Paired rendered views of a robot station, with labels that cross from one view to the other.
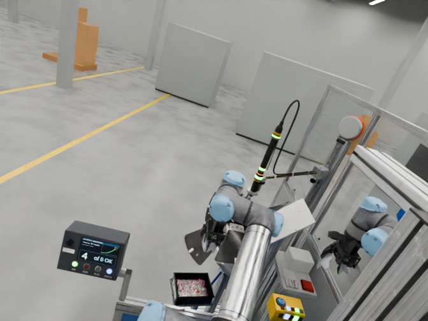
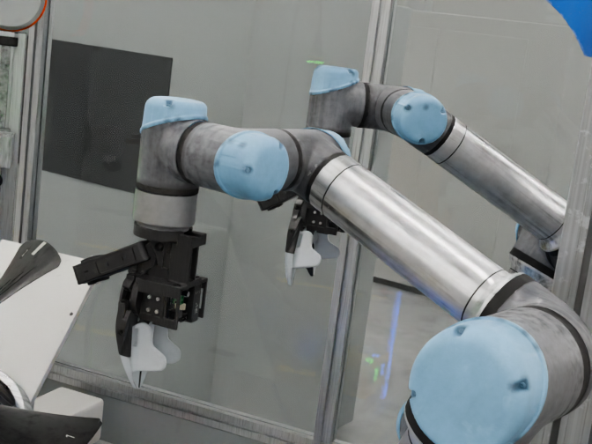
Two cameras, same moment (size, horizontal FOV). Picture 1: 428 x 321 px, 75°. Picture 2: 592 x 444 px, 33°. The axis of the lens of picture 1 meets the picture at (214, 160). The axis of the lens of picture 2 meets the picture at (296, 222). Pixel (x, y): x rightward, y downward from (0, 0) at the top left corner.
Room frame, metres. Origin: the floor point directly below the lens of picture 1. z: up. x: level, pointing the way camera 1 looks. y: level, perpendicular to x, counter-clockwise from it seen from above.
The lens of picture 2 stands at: (0.10, 0.87, 1.88)
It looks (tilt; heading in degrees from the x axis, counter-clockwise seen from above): 11 degrees down; 300
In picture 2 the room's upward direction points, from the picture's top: 7 degrees clockwise
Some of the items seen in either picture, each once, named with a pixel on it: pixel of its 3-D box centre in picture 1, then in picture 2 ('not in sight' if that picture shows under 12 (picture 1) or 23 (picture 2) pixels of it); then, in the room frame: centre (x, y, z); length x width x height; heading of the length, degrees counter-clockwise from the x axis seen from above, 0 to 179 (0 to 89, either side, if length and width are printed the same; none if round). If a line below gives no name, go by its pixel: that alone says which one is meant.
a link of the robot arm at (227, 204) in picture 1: (229, 205); (243, 161); (0.74, -0.09, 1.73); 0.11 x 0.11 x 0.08; 82
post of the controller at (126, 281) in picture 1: (125, 285); not in sight; (0.96, 0.21, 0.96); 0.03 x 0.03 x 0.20; 8
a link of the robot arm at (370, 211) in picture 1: (369, 213); (334, 100); (0.90, -0.58, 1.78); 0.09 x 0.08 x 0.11; 43
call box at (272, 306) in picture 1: (285, 310); not in sight; (1.07, -0.60, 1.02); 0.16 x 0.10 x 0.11; 98
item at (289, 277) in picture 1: (290, 278); not in sight; (1.48, -0.74, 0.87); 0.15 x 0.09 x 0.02; 8
